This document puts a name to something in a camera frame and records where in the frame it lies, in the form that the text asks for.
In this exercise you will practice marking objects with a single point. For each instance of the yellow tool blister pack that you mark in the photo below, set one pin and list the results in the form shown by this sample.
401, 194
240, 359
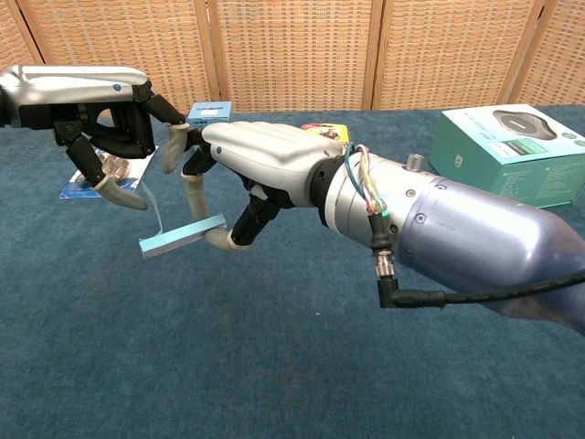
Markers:
337, 133

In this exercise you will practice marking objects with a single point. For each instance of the small blue speaker box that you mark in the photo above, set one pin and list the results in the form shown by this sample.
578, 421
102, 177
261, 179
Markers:
210, 112

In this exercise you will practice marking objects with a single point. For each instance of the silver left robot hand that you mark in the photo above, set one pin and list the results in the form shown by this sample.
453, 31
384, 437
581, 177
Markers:
73, 89

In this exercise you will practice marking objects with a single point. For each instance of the teal table cloth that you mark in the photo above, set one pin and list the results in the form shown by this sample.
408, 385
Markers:
183, 343

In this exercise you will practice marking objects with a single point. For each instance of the blue sticky note pad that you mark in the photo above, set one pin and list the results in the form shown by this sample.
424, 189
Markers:
176, 237

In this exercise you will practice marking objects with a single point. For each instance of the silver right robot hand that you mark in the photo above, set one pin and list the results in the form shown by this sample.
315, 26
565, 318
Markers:
274, 155

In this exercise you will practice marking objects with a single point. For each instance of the woven rattan folding screen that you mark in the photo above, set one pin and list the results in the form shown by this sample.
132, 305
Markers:
320, 50

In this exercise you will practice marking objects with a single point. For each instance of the large green product box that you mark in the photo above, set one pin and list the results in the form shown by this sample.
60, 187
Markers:
512, 169

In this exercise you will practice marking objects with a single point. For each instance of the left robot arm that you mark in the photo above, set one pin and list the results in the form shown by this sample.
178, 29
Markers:
7, 110

